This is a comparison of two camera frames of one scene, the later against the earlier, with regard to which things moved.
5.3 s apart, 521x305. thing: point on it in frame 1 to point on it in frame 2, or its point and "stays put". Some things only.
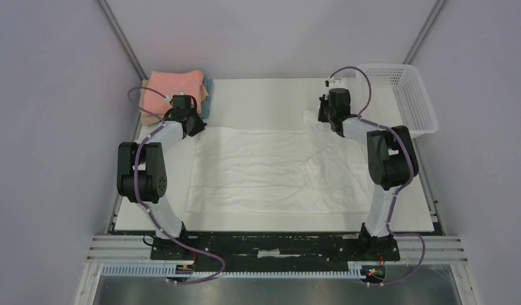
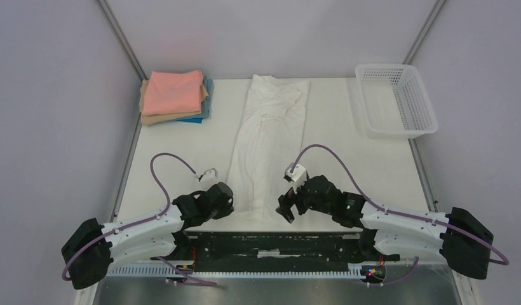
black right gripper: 324,113 to 291,201
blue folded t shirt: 206,105 stays put
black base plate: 274,251 stays put
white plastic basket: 399,97 stays put
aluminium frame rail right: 424,31 stays put
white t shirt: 279,169 to 269,142
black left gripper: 201,124 to 227,210
